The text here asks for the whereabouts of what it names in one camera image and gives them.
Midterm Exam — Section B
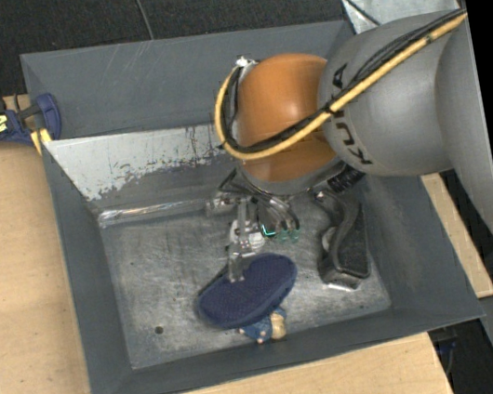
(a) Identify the black cylinder on white bracket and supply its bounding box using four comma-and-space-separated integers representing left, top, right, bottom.
311, 167, 371, 208

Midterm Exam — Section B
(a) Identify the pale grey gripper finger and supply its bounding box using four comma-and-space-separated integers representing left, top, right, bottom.
222, 241, 251, 286

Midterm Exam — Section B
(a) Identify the grey metal bin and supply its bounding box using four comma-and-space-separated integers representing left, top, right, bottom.
18, 0, 492, 394

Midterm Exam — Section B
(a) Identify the black and grey handled tool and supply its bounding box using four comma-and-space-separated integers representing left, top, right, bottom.
304, 189, 380, 296

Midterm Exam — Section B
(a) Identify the dark blue oval pad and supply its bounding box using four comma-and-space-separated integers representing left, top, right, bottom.
189, 248, 307, 336

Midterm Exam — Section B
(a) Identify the pale wood flat board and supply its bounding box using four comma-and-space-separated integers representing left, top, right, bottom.
0, 131, 94, 394

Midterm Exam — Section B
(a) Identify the blue and tan toy figure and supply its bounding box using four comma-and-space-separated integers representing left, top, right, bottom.
235, 305, 292, 348

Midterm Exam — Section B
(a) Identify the clear glass tube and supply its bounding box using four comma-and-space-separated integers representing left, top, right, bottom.
96, 188, 233, 238

